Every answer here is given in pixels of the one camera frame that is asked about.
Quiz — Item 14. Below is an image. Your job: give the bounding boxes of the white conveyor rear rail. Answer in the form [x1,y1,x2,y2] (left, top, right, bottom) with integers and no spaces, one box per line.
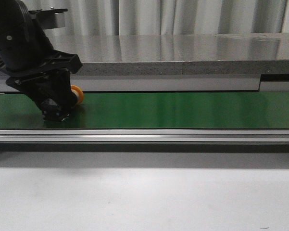
[0,75,289,93]

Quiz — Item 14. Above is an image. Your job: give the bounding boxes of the green conveyor belt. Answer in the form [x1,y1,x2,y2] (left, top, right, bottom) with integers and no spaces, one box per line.
[0,92,289,129]

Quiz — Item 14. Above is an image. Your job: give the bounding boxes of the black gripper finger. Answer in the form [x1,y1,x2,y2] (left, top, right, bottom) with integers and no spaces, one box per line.
[21,68,78,114]

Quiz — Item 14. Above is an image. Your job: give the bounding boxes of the aluminium conveyor front rail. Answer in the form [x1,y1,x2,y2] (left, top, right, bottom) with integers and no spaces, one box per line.
[0,128,289,144]

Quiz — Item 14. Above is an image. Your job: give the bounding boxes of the grey stone slab bench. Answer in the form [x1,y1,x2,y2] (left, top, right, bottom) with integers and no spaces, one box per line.
[50,33,289,76]

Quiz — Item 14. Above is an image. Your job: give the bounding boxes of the grey pleated curtain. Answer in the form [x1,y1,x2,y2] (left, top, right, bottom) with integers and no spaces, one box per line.
[25,0,289,36]

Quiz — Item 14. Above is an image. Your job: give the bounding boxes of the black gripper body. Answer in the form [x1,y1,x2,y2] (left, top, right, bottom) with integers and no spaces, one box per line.
[0,0,82,84]

